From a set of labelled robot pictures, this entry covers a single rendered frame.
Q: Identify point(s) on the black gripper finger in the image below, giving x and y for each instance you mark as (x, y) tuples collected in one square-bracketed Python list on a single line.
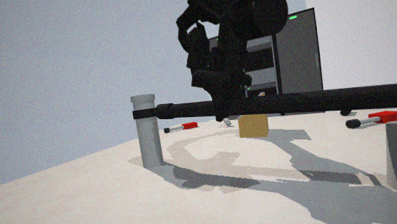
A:
[(221, 101), (238, 94)]

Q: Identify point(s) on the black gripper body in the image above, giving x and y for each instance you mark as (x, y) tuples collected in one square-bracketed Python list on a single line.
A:
[(228, 70)]

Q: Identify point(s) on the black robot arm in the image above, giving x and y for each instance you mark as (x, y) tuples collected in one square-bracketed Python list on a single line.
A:
[(239, 20)]

